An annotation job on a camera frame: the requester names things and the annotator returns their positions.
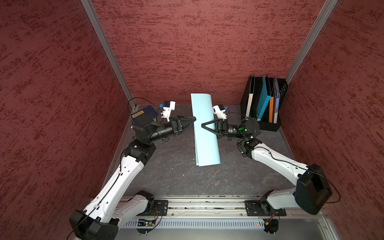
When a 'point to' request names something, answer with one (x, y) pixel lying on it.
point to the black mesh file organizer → (248, 103)
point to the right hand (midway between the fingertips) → (200, 132)
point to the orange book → (271, 110)
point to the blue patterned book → (276, 101)
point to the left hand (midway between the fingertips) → (194, 124)
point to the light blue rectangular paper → (208, 151)
